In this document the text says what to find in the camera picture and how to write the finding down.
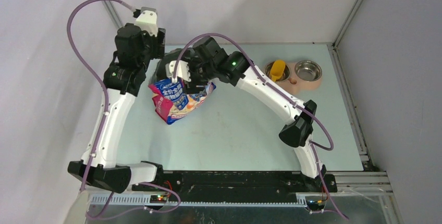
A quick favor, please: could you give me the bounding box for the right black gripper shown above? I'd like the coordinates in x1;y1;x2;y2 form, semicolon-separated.
181;57;216;95

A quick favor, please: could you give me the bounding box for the colourful pet food bag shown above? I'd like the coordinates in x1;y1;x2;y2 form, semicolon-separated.
148;51;217;126

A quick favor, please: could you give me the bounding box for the yellow plastic scoop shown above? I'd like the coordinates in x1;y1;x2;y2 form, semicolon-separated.
269;60;286;82

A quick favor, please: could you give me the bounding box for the pink double bowl stand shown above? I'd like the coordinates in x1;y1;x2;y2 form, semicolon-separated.
276;61;322;95

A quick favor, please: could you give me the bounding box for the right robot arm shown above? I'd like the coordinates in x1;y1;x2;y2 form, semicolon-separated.
169;33;334;192

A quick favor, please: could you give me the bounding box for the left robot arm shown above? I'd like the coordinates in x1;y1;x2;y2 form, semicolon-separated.
67;23;166;193

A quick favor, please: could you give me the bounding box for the left steel bowl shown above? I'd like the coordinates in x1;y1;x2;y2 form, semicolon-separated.
264;60;290;82

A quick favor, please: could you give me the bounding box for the steel bowl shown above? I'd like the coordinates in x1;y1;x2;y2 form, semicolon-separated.
294;60;323;82
264;60;290;82

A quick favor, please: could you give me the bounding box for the right steel bowl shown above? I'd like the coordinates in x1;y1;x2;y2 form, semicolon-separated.
294;60;323;82

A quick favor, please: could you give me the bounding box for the left electronics board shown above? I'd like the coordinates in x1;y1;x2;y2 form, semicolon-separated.
149;194;168;204

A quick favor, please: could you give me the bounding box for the electronics board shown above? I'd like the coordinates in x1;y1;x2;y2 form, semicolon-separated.
149;194;168;204
305;200;327;214

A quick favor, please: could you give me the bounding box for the right electronics board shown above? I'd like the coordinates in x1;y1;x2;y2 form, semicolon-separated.
305;200;327;214

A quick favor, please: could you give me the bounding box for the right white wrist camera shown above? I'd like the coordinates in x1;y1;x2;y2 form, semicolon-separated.
165;60;191;83

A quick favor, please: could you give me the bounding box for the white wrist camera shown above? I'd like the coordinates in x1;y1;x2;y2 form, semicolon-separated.
165;60;191;83
133;7;159;37

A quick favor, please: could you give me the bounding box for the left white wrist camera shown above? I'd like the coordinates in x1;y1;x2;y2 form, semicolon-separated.
133;7;159;37

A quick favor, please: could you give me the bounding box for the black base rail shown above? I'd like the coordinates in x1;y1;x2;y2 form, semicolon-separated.
153;170;337;204

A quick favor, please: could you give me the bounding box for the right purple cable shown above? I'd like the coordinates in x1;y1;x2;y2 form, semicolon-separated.
171;33;349;220

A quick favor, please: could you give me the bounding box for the purple cable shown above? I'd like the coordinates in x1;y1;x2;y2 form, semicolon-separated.
171;33;349;220
66;0;182;221

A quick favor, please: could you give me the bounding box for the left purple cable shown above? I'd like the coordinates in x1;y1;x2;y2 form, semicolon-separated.
66;0;182;221

